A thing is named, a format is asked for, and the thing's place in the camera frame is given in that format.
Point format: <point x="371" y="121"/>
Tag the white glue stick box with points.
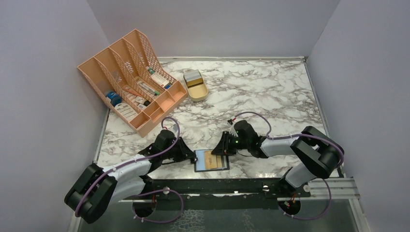
<point x="160" y="80"/>

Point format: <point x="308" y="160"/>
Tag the black leather card holder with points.
<point x="199" y="165"/>

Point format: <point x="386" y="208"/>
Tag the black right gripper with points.
<point x="223" y="148"/>

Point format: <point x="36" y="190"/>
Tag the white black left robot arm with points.
<point x="97" y="187"/>

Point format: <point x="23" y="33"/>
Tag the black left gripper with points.
<point x="185" y="153"/>

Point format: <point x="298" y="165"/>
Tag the orange pen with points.
<point x="129" y="91"/>

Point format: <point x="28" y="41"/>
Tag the black mounting base rail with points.
<point x="216" y="194"/>

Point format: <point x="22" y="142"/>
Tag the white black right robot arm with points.
<point x="319" y="155"/>

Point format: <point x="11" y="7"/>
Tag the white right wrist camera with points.
<point x="232" y="130"/>

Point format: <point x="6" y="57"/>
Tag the beige card tray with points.
<point x="198" y="93"/>

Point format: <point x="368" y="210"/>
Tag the white label card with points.
<point x="126" y="112"/>

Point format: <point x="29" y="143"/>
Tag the orange plastic desk organizer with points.
<point x="123" y="64"/>

